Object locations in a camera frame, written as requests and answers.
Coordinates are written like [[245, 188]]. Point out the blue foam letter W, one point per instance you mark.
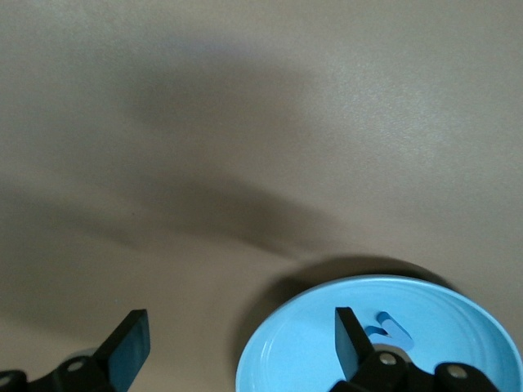
[[394, 330]]

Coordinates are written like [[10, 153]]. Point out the blue plate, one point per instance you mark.
[[306, 347]]

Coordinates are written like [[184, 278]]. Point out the brown table mat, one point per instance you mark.
[[245, 102]]

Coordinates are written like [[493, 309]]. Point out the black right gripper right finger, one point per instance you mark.
[[351, 351]]

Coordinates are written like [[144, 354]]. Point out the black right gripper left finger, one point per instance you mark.
[[126, 351]]

